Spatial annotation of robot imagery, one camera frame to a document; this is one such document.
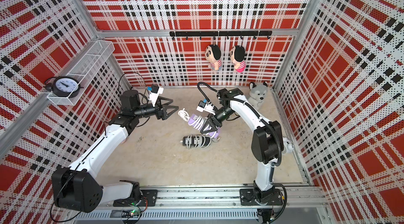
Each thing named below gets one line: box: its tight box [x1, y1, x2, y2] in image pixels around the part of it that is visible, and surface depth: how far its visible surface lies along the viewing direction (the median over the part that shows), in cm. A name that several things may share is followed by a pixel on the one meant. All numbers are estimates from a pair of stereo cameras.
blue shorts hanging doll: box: [204, 42, 222, 71], surface depth 95 cm
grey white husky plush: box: [247, 80, 268, 111], surface depth 95 cm
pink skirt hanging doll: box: [229, 44, 247, 73], surface depth 96 cm
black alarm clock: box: [44, 75, 85, 99], surface depth 64 cm
